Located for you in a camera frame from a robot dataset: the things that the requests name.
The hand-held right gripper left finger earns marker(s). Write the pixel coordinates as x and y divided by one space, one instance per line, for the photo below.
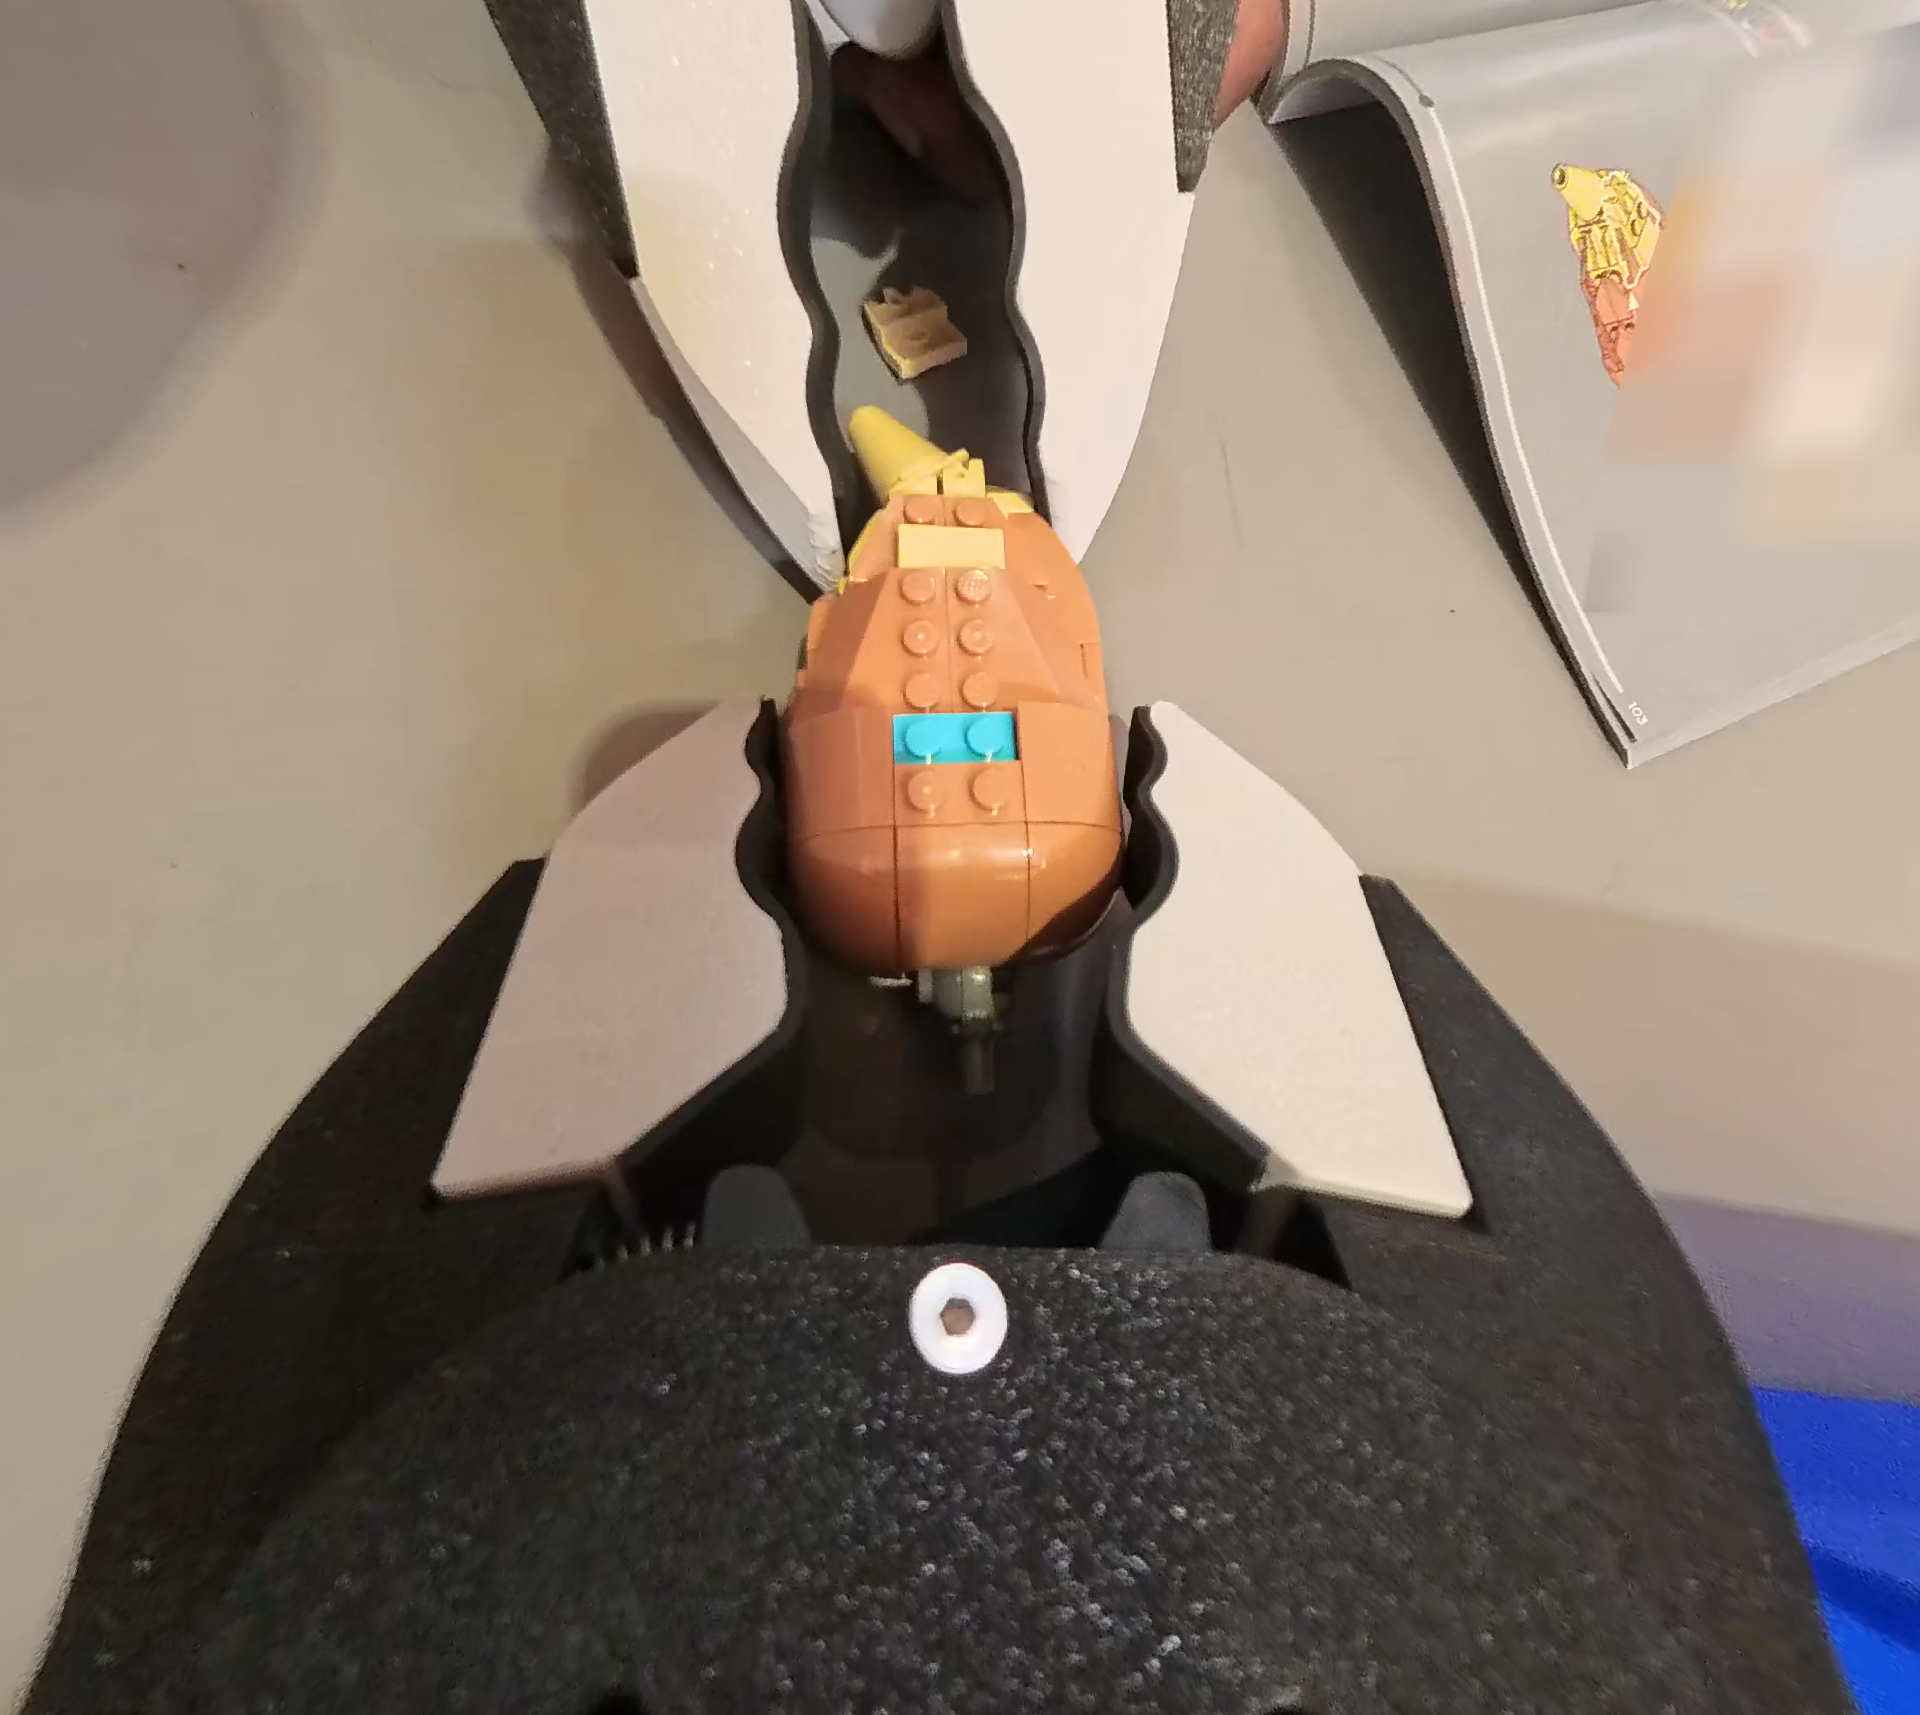
615 995

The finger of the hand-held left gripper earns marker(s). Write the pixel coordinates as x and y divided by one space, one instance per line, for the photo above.
1095 94
690 94

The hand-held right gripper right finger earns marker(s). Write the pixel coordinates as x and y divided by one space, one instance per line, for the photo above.
1275 1010

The tan bracket brick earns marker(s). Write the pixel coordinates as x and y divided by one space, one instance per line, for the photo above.
918 334

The brown brick model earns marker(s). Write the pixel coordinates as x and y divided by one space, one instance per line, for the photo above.
944 829

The large blue storage bin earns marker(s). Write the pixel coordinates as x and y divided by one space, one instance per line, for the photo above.
1860 1564

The grey desk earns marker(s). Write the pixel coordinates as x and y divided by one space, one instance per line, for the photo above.
299 545

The person's left hand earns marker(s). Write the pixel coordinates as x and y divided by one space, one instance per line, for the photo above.
1253 34

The grey instruction booklet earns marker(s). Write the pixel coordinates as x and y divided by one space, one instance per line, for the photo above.
1501 244

